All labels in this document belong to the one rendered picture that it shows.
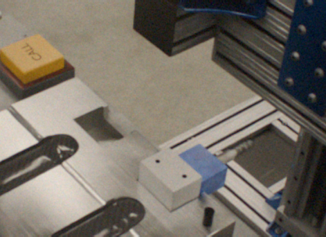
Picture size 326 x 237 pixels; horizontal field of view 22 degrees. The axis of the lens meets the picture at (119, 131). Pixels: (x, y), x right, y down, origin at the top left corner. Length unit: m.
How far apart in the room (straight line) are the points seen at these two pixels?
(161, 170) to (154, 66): 1.63
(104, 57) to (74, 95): 1.52
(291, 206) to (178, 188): 0.75
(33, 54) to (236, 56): 0.36
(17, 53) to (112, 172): 0.29
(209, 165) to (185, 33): 0.45
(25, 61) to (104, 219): 0.32
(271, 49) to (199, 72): 1.20
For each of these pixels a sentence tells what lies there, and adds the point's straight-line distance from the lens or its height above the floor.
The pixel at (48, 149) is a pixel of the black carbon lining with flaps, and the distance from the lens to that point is 0.85.
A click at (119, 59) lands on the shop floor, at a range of 2.42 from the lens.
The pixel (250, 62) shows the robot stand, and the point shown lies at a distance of 1.26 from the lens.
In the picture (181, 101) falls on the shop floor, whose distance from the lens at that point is 2.30.
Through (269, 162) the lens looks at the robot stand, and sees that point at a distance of 1.86.
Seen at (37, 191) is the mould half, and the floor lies 0.89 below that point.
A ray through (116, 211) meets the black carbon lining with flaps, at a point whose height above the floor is 0.89.
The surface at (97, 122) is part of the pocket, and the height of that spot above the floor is 0.87.
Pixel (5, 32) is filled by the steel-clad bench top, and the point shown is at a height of 0.80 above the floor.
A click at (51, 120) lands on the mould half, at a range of 0.88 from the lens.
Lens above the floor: 1.47
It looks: 42 degrees down
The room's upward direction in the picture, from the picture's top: 4 degrees clockwise
